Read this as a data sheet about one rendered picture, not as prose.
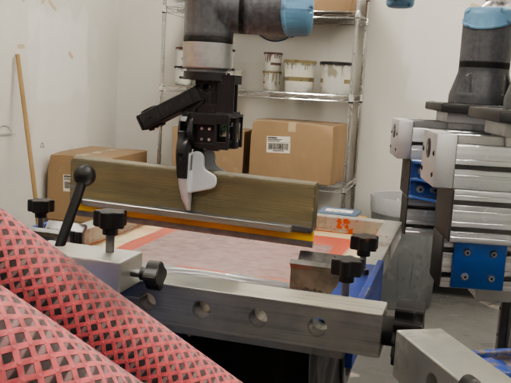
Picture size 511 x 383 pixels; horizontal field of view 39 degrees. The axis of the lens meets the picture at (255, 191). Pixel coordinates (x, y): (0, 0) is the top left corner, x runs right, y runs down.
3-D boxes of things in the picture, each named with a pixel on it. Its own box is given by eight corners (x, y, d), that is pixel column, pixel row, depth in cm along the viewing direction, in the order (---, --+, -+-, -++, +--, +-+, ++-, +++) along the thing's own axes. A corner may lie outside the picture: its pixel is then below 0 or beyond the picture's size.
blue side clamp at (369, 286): (349, 298, 117) (353, 256, 116) (380, 302, 116) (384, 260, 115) (311, 362, 89) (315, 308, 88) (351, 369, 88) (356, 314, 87)
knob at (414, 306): (371, 348, 84) (376, 286, 83) (421, 356, 83) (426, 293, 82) (363, 371, 77) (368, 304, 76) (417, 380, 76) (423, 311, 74)
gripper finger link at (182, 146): (182, 178, 107) (188, 119, 107) (173, 177, 108) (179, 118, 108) (194, 179, 112) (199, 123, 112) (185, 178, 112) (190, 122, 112)
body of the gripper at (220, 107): (226, 155, 107) (230, 72, 105) (172, 150, 109) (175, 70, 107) (242, 151, 114) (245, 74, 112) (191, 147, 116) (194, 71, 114)
